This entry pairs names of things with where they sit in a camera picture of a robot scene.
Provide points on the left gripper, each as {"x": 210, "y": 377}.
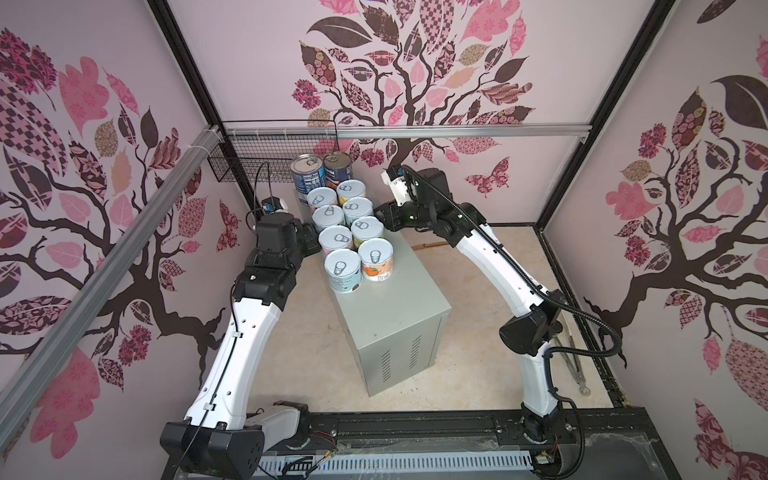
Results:
{"x": 308, "y": 233}

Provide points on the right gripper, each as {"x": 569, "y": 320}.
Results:
{"x": 390, "y": 214}

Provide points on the pink labelled can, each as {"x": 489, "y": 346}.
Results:
{"x": 335, "y": 238}
{"x": 320, "y": 197}

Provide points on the white green labelled can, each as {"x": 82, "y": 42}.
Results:
{"x": 328, "y": 216}

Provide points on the pale blue labelled can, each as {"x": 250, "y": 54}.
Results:
{"x": 356, "y": 208}

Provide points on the orange labelled can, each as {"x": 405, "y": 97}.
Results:
{"x": 376, "y": 259}

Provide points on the teal labelled can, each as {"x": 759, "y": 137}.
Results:
{"x": 343, "y": 269}

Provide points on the yellow labelled can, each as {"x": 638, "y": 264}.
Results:
{"x": 350, "y": 189}

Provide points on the large blue labelled can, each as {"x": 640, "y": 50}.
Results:
{"x": 308, "y": 173}

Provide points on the dark red labelled can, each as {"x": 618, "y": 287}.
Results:
{"x": 338, "y": 168}

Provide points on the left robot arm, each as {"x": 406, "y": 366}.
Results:
{"x": 218, "y": 437}

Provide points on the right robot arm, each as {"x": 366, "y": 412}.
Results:
{"x": 422, "y": 201}

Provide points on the wooden knife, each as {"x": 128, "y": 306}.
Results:
{"x": 429, "y": 245}

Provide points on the grey metal cabinet box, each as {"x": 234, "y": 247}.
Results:
{"x": 394, "y": 328}

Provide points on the metal tongs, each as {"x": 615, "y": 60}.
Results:
{"x": 574, "y": 366}

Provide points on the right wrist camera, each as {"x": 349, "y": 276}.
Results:
{"x": 400, "y": 181}

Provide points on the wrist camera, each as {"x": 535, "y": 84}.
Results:
{"x": 400, "y": 181}
{"x": 274, "y": 204}

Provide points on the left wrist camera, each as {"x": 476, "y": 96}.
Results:
{"x": 274, "y": 204}

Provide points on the horizontal aluminium rail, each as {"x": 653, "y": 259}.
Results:
{"x": 427, "y": 131}

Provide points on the black wire basket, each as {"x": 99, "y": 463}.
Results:
{"x": 245, "y": 145}

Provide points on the white slotted cable duct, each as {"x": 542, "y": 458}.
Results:
{"x": 358, "y": 465}

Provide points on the diagonal aluminium rail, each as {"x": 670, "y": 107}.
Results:
{"x": 37, "y": 372}

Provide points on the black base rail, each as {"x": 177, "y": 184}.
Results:
{"x": 617, "y": 443}

